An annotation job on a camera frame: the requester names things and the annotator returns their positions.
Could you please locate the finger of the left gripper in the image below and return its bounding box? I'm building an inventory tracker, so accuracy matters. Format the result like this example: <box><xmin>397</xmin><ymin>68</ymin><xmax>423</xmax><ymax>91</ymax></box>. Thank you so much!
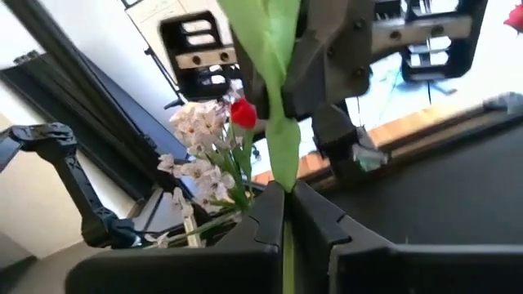
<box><xmin>230</xmin><ymin>28</ymin><xmax>271</xmax><ymax>120</ymax></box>
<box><xmin>283</xmin><ymin>0</ymin><xmax>374</xmax><ymax>120</ymax></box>

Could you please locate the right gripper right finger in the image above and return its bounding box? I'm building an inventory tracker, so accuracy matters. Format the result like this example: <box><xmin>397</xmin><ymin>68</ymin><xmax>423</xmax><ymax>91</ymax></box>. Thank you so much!
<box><xmin>290</xmin><ymin>180</ymin><xmax>523</xmax><ymax>294</ymax></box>

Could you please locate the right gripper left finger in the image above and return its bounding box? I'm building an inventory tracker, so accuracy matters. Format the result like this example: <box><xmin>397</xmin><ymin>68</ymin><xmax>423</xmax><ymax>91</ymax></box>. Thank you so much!
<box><xmin>64</xmin><ymin>180</ymin><xmax>288</xmax><ymax>294</ymax></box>

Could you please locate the red artificial tulip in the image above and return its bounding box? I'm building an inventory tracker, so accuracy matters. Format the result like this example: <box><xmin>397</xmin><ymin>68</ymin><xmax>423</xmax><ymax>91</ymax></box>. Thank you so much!
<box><xmin>216</xmin><ymin>0</ymin><xmax>303</xmax><ymax>294</ymax></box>
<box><xmin>230</xmin><ymin>97</ymin><xmax>261</xmax><ymax>199</ymax></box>

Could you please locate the white artificial flower bunch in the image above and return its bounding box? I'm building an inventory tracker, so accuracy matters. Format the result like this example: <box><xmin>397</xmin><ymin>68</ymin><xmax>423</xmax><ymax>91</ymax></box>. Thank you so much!
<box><xmin>156</xmin><ymin>153</ymin><xmax>238</xmax><ymax>216</ymax></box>
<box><xmin>168</xmin><ymin>99</ymin><xmax>246</xmax><ymax>160</ymax></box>

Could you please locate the red artificial flower bunch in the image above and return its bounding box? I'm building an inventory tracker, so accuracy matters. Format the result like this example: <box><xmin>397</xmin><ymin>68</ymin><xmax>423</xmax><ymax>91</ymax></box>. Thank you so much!
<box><xmin>503</xmin><ymin>2</ymin><xmax>523</xmax><ymax>34</ymax></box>

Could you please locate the black table mat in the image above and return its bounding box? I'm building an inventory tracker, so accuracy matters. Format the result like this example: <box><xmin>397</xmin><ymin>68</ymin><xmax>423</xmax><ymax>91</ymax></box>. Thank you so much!
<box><xmin>322</xmin><ymin>118</ymin><xmax>523</xmax><ymax>248</ymax></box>

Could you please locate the grey metal side bracket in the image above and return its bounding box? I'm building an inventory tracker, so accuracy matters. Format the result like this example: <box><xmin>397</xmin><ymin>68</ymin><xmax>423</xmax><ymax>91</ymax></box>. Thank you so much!
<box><xmin>351</xmin><ymin>126</ymin><xmax>388</xmax><ymax>172</ymax></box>

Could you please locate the black diagonal frame strut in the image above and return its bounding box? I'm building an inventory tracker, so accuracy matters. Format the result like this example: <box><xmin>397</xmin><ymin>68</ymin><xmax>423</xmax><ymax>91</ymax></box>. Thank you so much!
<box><xmin>0</xmin><ymin>122</ymin><xmax>140</xmax><ymax>251</ymax></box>

